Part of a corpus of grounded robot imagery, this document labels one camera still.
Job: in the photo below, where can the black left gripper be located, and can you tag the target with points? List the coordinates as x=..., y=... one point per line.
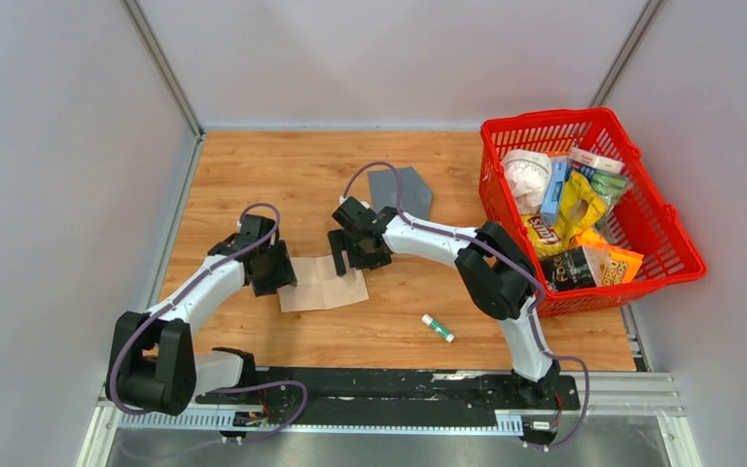
x=284, y=275

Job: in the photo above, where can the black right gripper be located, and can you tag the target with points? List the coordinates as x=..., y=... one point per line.
x=342, y=239

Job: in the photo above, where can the white letter paper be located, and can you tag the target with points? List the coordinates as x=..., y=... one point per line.
x=319, y=287

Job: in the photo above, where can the grey-blue paper envelope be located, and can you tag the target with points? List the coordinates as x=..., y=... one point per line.
x=416, y=195

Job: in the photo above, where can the green white glue stick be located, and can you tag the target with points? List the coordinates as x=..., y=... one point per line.
x=441, y=330

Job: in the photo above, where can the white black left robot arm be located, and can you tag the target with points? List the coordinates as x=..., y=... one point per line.
x=153, y=367

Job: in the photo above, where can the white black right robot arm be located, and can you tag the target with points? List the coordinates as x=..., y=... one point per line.
x=498, y=276

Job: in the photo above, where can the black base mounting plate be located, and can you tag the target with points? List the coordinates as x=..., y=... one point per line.
x=394, y=397

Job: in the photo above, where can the white crumpled plastic bag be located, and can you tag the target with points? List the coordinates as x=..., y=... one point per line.
x=528, y=174

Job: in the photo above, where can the blue box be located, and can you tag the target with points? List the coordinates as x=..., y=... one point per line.
x=560, y=170

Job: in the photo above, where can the black snack bag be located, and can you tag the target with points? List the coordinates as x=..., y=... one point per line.
x=573, y=269

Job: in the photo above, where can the red plastic shopping basket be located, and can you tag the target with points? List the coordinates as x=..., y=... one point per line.
x=642, y=221

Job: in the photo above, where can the yellow Lays chips bag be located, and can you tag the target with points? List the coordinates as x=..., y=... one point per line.
x=579, y=208

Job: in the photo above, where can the white red carton box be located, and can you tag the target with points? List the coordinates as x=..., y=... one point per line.
x=595, y=161

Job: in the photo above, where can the orange snack bag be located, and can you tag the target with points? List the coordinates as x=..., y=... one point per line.
x=610, y=264

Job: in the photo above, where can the green snack packet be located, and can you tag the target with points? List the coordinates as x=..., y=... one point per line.
x=609, y=187

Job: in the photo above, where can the aluminium frame rail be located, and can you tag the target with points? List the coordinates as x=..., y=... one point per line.
x=602, y=394

